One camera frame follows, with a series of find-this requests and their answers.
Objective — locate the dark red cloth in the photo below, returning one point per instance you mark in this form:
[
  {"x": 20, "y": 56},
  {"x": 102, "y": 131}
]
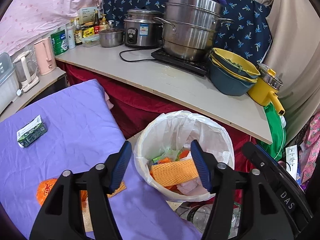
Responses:
[{"x": 140, "y": 105}]

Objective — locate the amber oil bottle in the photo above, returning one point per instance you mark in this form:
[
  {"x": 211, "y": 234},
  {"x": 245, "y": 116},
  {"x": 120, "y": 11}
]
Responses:
[{"x": 103, "y": 23}]

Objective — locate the white carton box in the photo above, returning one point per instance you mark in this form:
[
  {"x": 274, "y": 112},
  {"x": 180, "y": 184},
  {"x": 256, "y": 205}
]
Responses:
[{"x": 86, "y": 15}]

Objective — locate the orange plastic bag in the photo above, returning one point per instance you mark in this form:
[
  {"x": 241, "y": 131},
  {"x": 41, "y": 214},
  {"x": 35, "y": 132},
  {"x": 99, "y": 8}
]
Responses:
[{"x": 46, "y": 190}]

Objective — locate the beige curtain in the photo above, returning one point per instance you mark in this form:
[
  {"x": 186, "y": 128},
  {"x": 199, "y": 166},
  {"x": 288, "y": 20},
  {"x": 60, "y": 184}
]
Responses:
[{"x": 292, "y": 42}]

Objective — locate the white tissue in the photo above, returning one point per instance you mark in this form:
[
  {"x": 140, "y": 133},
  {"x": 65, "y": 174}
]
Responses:
[{"x": 187, "y": 187}]

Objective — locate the yellow label jar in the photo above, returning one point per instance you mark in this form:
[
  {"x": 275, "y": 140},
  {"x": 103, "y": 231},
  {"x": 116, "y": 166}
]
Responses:
[{"x": 88, "y": 32}]

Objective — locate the white power plug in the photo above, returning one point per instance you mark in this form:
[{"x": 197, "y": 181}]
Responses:
[{"x": 19, "y": 92}]

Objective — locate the red label sauce bottle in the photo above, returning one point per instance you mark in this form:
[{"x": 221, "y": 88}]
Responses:
[{"x": 96, "y": 23}]

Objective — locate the pink electric kettle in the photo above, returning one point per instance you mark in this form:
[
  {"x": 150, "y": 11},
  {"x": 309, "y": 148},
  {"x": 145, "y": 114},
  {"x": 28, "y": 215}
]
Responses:
[{"x": 43, "y": 57}]

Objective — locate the stainless steel steamer pot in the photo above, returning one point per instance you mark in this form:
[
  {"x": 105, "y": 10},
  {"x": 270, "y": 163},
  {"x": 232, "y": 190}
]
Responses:
[{"x": 190, "y": 30}]

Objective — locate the pink floral cloth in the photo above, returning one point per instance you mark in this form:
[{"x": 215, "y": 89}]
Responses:
[{"x": 311, "y": 142}]

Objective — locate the black induction cooktop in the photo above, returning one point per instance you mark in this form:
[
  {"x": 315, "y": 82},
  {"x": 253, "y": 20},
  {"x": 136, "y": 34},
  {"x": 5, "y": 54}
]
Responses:
[{"x": 195, "y": 67}]

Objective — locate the pink dotted cloth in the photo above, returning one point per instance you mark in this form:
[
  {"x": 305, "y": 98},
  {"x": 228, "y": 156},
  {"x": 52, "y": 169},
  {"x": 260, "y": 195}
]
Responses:
[{"x": 37, "y": 10}]

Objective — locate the small steel lidded pot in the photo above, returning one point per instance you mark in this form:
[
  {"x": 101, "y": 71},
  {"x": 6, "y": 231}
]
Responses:
[{"x": 111, "y": 38}]

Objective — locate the clear plastic bottle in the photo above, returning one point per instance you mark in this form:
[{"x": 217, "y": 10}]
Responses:
[{"x": 200, "y": 215}]

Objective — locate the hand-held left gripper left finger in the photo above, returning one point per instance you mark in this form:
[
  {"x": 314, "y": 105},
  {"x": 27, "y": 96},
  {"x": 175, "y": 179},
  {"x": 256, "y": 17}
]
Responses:
[{"x": 121, "y": 167}]

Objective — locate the green tin can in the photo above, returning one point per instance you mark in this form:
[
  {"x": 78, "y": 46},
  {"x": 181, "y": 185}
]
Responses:
[{"x": 59, "y": 42}]

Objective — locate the white bottle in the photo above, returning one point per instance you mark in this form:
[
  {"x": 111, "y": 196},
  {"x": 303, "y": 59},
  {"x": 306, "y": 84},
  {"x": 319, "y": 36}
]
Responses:
[{"x": 71, "y": 38}]

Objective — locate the orange wrapper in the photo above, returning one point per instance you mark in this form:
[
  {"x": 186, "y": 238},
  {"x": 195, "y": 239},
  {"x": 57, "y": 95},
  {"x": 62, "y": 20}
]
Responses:
[{"x": 185, "y": 153}]

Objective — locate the yellow blue draining basin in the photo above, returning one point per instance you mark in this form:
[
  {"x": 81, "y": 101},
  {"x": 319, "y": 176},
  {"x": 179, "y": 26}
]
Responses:
[
  {"x": 235, "y": 62},
  {"x": 230, "y": 86}
]

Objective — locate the yellow green wrappers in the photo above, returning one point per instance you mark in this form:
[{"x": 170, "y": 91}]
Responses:
[{"x": 162, "y": 158}]

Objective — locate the navy printed cloth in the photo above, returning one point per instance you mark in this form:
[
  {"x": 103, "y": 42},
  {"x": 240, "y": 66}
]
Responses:
[{"x": 245, "y": 25}]

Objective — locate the dark sauce bottle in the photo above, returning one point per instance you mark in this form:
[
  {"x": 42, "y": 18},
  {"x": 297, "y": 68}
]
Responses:
[{"x": 78, "y": 36}]

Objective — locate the yellow pot with lid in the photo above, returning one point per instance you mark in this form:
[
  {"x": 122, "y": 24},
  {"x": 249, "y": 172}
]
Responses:
[{"x": 260, "y": 92}]

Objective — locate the steel rice cooker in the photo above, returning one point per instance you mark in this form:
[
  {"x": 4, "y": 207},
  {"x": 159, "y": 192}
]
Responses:
[{"x": 142, "y": 33}]

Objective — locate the orange foam net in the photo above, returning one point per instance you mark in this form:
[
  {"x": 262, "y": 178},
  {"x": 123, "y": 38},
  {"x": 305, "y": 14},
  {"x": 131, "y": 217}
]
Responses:
[{"x": 172, "y": 172}]

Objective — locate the green drink carton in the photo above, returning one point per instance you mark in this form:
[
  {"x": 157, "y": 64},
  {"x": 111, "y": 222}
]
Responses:
[{"x": 32, "y": 131}]

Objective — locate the white glass kettle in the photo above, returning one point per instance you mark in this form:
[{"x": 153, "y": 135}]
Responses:
[{"x": 23, "y": 70}]

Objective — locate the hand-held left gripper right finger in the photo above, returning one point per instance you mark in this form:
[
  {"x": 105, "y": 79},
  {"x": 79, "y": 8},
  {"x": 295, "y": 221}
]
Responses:
[{"x": 200, "y": 167}]

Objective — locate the white lined waste bin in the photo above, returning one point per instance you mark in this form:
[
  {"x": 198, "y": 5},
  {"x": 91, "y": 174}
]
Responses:
[{"x": 175, "y": 130}]

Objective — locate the purple cloth cover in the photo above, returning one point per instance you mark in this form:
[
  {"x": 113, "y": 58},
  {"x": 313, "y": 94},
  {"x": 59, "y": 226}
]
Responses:
[{"x": 75, "y": 130}]

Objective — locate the green bag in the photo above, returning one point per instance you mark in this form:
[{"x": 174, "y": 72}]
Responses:
[{"x": 273, "y": 130}]

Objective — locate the white paper tag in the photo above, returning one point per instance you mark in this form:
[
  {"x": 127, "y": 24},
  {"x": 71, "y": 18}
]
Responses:
[{"x": 292, "y": 158}]

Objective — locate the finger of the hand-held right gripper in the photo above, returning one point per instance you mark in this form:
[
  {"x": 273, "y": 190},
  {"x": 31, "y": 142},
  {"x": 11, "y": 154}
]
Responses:
[{"x": 255, "y": 152}]

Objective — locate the clear food container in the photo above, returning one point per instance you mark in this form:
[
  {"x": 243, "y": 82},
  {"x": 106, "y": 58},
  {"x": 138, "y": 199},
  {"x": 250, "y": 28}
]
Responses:
[{"x": 90, "y": 41}]

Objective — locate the clear lidded plastic container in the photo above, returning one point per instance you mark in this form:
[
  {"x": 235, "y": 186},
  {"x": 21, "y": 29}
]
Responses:
[{"x": 6, "y": 85}]

